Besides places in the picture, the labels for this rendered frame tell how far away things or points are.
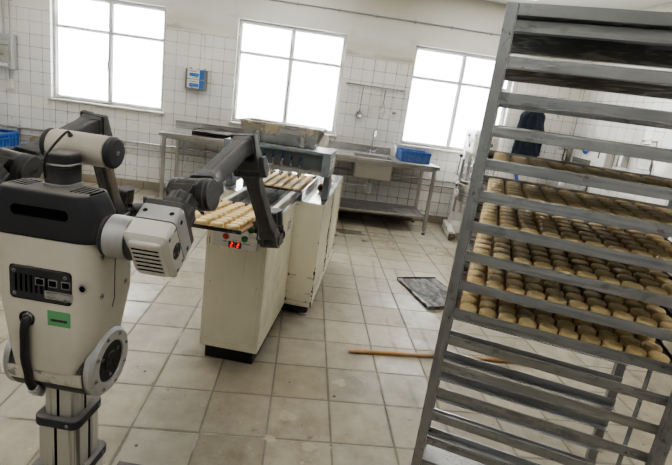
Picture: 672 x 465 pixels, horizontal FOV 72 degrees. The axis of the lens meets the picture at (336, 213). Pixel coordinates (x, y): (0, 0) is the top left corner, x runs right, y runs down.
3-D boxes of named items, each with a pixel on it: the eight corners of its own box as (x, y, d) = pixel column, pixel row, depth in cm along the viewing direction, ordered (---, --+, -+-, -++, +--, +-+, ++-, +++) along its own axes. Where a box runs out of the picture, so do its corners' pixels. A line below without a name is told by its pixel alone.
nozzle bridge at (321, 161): (235, 180, 342) (239, 135, 334) (330, 195, 336) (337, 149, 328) (219, 188, 311) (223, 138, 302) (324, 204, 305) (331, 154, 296)
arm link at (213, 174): (232, 126, 144) (263, 126, 142) (237, 166, 150) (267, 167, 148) (162, 184, 105) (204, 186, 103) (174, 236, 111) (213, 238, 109)
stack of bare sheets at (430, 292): (470, 309, 380) (471, 305, 379) (428, 309, 367) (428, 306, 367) (434, 279, 435) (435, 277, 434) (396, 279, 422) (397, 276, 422)
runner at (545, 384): (437, 357, 183) (438, 351, 182) (437, 354, 186) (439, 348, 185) (615, 410, 164) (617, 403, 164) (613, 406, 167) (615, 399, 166)
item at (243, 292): (237, 305, 330) (248, 184, 309) (283, 314, 327) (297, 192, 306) (197, 357, 262) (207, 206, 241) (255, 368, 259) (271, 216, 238)
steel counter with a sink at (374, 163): (155, 204, 558) (159, 101, 528) (172, 192, 625) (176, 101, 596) (427, 235, 586) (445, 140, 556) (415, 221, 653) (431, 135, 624)
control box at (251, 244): (214, 242, 246) (216, 217, 242) (258, 250, 244) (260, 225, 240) (212, 244, 242) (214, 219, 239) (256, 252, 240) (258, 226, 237)
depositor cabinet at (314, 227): (260, 248, 454) (269, 165, 434) (331, 260, 448) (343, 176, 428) (211, 301, 331) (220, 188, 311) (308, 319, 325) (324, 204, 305)
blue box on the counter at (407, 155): (400, 161, 579) (401, 150, 576) (394, 157, 608) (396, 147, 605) (430, 164, 584) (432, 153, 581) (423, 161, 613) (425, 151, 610)
